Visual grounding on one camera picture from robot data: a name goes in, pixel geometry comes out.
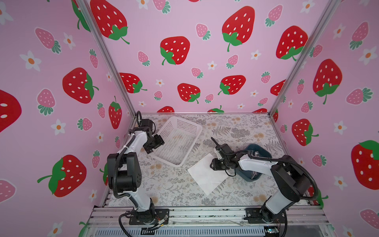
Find dark teal plastic bin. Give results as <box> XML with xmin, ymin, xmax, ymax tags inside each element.
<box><xmin>235</xmin><ymin>144</ymin><xmax>272</xmax><ymax>182</ymax></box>

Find white plastic mesh basket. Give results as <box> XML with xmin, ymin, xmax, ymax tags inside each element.
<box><xmin>150</xmin><ymin>116</ymin><xmax>202</xmax><ymax>167</ymax></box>

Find white paper napkin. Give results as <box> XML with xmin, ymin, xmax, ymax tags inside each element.
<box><xmin>188</xmin><ymin>154</ymin><xmax>228</xmax><ymax>196</ymax></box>

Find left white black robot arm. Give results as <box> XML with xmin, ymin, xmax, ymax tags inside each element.
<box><xmin>107</xmin><ymin>111</ymin><xmax>164</xmax><ymax>226</ymax></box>

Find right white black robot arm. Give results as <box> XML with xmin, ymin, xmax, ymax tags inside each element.
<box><xmin>210</xmin><ymin>143</ymin><xmax>319</xmax><ymax>223</ymax></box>

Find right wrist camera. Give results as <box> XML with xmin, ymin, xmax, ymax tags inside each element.
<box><xmin>211</xmin><ymin>137</ymin><xmax>234</xmax><ymax>155</ymax></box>

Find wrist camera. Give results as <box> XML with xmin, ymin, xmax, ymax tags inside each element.
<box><xmin>211</xmin><ymin>137</ymin><xmax>234</xmax><ymax>155</ymax></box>
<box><xmin>139</xmin><ymin>118</ymin><xmax>156</xmax><ymax>134</ymax></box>

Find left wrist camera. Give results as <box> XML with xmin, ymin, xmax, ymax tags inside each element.
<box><xmin>139</xmin><ymin>118</ymin><xmax>156</xmax><ymax>134</ymax></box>

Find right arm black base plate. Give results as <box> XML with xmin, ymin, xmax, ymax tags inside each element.
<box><xmin>243</xmin><ymin>208</ymin><xmax>287</xmax><ymax>224</ymax></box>

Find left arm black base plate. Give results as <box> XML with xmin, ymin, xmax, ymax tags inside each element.
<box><xmin>129</xmin><ymin>208</ymin><xmax>170</xmax><ymax>225</ymax></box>

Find aluminium frame rail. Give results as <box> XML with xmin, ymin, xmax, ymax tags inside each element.
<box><xmin>83</xmin><ymin>206</ymin><xmax>336</xmax><ymax>237</ymax></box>

